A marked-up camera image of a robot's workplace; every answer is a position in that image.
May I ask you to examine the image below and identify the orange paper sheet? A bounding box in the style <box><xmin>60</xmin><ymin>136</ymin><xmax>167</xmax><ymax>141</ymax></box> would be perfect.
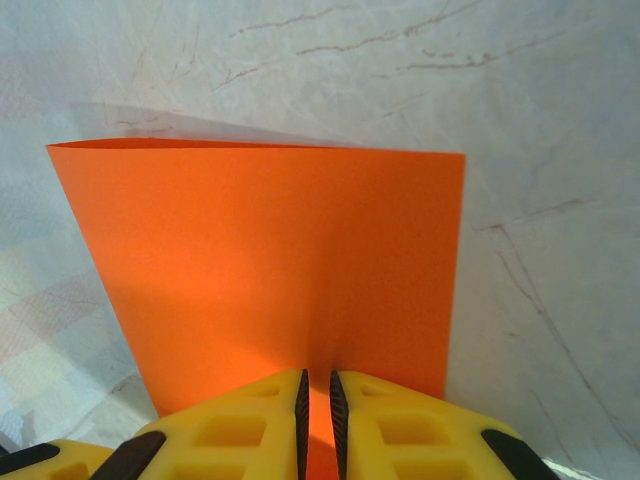
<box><xmin>45</xmin><ymin>141</ymin><xmax>467</xmax><ymax>480</ymax></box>

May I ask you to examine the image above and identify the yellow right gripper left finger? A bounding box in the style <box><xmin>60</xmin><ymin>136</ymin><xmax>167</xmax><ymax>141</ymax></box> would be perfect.
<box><xmin>0</xmin><ymin>368</ymin><xmax>311</xmax><ymax>480</ymax></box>

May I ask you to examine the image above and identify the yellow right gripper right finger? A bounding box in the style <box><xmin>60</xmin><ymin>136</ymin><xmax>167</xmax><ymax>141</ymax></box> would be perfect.
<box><xmin>328</xmin><ymin>368</ymin><xmax>567</xmax><ymax>480</ymax></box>

